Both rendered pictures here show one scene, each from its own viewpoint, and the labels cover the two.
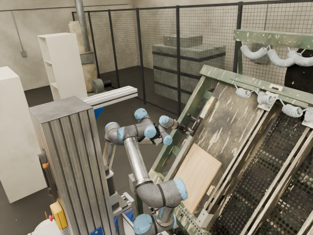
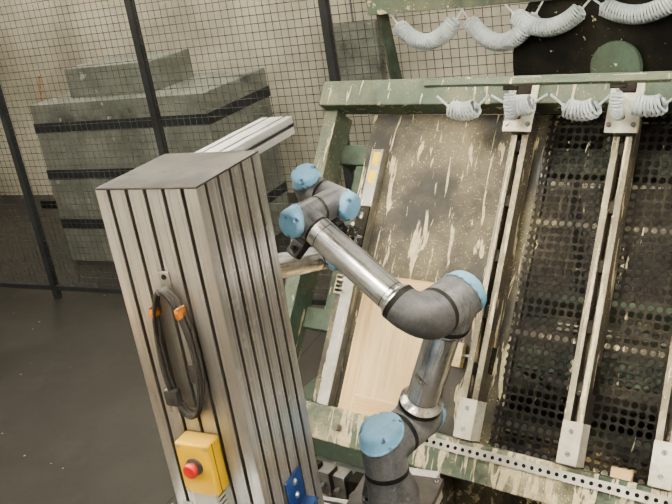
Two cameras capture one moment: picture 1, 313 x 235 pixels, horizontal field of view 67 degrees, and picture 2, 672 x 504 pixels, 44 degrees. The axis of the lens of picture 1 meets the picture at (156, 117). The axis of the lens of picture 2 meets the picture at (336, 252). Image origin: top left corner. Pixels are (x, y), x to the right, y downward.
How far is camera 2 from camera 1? 1.09 m
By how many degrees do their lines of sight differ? 24
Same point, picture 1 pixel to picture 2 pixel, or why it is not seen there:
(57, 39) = not seen: outside the picture
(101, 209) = (293, 417)
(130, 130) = (312, 207)
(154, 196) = (436, 305)
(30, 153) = not seen: outside the picture
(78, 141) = (247, 231)
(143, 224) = (388, 428)
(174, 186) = (460, 281)
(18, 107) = not seen: outside the picture
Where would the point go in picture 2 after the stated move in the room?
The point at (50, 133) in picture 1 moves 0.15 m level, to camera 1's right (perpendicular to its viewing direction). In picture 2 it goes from (209, 211) to (278, 191)
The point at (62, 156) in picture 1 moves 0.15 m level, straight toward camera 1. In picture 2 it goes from (229, 271) to (285, 279)
